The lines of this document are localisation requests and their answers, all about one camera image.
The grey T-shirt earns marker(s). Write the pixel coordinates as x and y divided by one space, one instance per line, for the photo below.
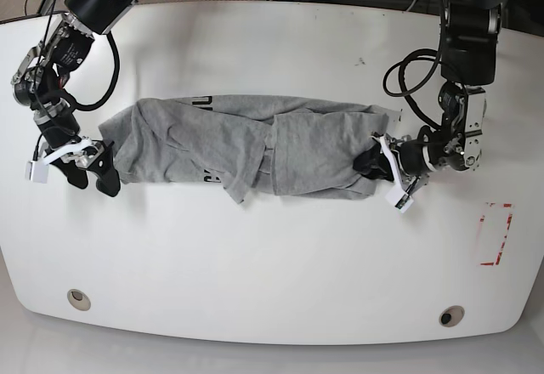
278 145

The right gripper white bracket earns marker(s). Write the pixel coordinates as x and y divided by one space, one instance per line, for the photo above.
62 145

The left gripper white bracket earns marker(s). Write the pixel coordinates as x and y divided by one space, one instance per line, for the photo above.
403 161

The red tape rectangle marking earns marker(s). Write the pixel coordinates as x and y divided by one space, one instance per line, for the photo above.
494 226

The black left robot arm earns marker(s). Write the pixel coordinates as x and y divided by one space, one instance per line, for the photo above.
466 59

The right table cable grommet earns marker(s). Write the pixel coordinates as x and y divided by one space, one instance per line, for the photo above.
452 316

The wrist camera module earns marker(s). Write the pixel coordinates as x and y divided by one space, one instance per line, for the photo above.
37 171
399 199

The left table cable grommet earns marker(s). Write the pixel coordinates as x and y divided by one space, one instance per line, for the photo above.
78 300

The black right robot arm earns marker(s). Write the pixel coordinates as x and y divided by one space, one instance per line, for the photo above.
39 84

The table cable grommet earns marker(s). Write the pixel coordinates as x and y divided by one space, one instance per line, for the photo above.
78 300
452 316

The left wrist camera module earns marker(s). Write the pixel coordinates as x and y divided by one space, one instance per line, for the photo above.
399 199

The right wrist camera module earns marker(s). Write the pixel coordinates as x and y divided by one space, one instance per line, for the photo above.
37 171

